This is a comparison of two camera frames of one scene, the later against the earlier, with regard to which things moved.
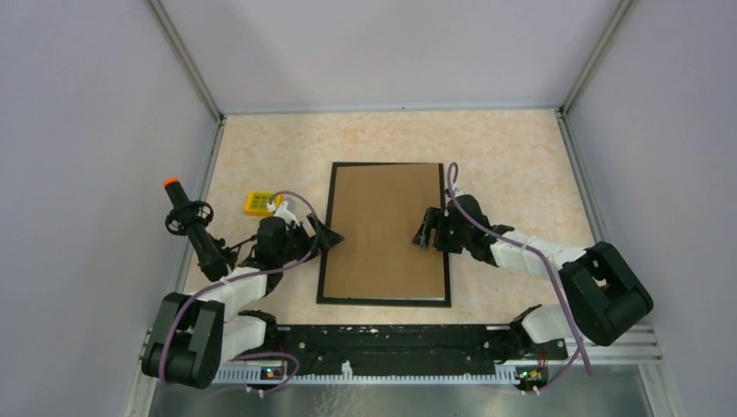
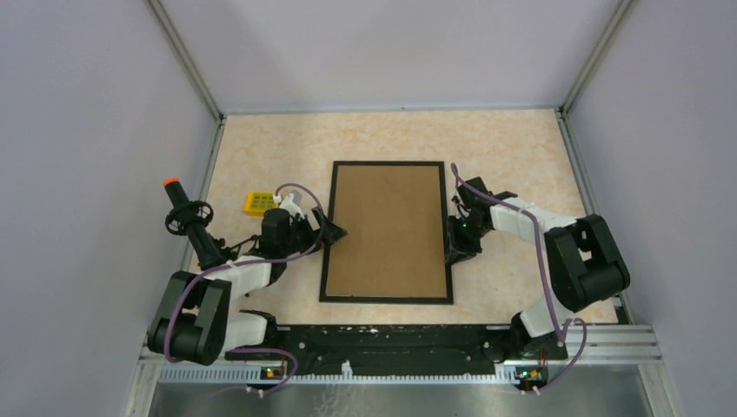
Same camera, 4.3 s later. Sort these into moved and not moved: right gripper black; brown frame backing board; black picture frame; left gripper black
Moved: right gripper black
Not moved: black picture frame; brown frame backing board; left gripper black
